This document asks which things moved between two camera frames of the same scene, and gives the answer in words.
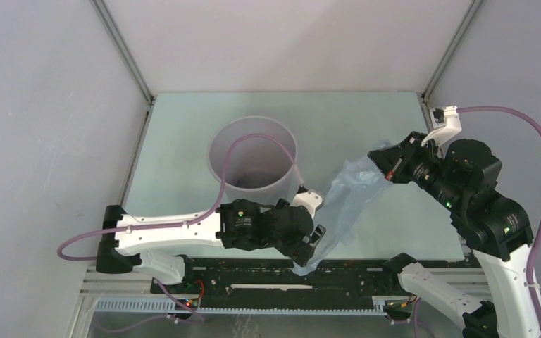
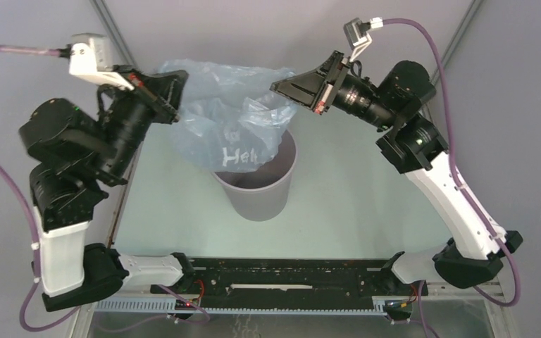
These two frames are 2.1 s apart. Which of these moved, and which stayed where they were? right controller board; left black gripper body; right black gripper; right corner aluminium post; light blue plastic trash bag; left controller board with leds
Moved: right black gripper; light blue plastic trash bag; left black gripper body
Stayed: right controller board; right corner aluminium post; left controller board with leds
